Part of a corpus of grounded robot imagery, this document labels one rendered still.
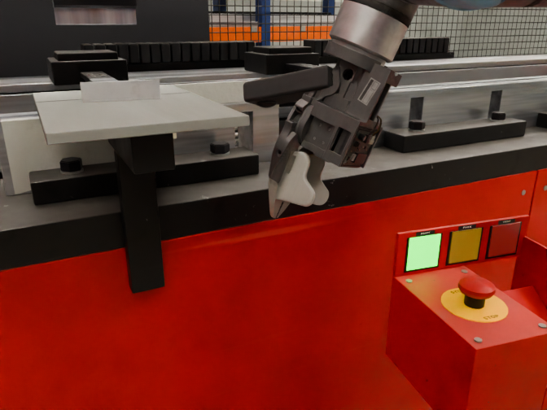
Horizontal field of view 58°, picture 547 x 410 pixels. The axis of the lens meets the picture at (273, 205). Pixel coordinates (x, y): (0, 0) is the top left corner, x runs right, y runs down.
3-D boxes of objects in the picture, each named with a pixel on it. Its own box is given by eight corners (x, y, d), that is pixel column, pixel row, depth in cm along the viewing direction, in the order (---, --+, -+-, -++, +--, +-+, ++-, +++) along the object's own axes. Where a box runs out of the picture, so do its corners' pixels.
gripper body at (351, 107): (334, 172, 52) (386, 63, 49) (273, 138, 56) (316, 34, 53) (361, 173, 59) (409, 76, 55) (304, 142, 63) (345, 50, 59)
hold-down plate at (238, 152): (33, 206, 60) (29, 182, 59) (32, 193, 64) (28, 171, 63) (260, 174, 72) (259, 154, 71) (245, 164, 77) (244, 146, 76)
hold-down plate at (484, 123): (402, 153, 83) (404, 136, 82) (382, 146, 88) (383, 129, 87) (524, 136, 96) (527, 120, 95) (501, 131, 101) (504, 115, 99)
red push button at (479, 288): (470, 321, 55) (474, 293, 53) (447, 303, 58) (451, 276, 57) (499, 315, 56) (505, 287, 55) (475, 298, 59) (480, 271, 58)
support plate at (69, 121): (47, 146, 40) (45, 133, 40) (33, 101, 62) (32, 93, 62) (250, 125, 48) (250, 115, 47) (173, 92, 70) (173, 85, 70)
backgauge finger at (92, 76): (62, 98, 68) (56, 60, 66) (49, 79, 90) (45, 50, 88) (150, 93, 73) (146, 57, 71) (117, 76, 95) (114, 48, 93)
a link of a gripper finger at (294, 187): (291, 238, 56) (325, 165, 54) (252, 213, 59) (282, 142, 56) (304, 236, 59) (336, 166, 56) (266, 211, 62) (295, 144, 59)
